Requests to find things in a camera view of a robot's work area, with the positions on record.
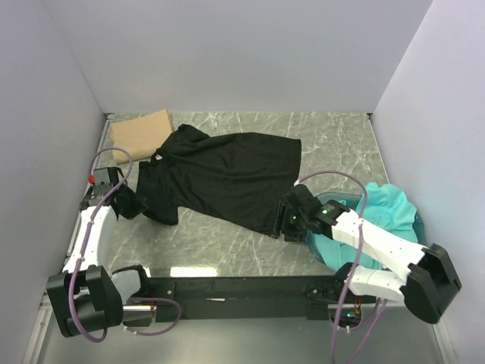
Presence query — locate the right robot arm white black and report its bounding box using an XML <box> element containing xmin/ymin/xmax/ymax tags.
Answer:
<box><xmin>279</xmin><ymin>199</ymin><xmax>462</xmax><ymax>324</ymax></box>

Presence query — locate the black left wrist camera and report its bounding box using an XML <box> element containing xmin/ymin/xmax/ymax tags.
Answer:
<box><xmin>87</xmin><ymin>167</ymin><xmax>124</xmax><ymax>197</ymax></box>

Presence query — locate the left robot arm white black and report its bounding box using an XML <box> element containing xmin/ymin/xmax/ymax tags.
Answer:
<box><xmin>46</xmin><ymin>186</ymin><xmax>152</xmax><ymax>337</ymax></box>

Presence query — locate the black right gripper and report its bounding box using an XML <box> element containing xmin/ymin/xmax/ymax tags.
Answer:
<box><xmin>268</xmin><ymin>201</ymin><xmax>309</xmax><ymax>243</ymax></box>

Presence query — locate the black t-shirt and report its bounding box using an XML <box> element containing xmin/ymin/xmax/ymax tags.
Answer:
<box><xmin>136</xmin><ymin>124</ymin><xmax>302</xmax><ymax>236</ymax></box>

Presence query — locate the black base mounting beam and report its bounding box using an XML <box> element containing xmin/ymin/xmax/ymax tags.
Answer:
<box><xmin>124</xmin><ymin>275</ymin><xmax>376</xmax><ymax>323</ymax></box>

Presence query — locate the teal t-shirt in basket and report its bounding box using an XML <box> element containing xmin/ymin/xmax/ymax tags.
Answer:
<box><xmin>312</xmin><ymin>181</ymin><xmax>420</xmax><ymax>271</ymax></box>

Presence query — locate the aluminium rail frame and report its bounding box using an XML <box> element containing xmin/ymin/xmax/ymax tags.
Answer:
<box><xmin>37</xmin><ymin>291</ymin><xmax>440</xmax><ymax>315</ymax></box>

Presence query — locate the blue plastic laundry basket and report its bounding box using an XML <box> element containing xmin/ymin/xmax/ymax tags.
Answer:
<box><xmin>305</xmin><ymin>191</ymin><xmax>425</xmax><ymax>266</ymax></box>

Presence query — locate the folded tan t-shirt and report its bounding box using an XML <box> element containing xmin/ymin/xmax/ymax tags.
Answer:
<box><xmin>111</xmin><ymin>109</ymin><xmax>173</xmax><ymax>161</ymax></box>

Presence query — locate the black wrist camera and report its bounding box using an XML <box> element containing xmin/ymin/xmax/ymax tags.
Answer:
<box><xmin>283</xmin><ymin>184</ymin><xmax>321</xmax><ymax>209</ymax></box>
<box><xmin>87</xmin><ymin>167</ymin><xmax>124</xmax><ymax>197</ymax></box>

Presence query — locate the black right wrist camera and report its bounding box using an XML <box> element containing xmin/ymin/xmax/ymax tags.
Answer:
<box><xmin>283</xmin><ymin>184</ymin><xmax>321</xmax><ymax>209</ymax></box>

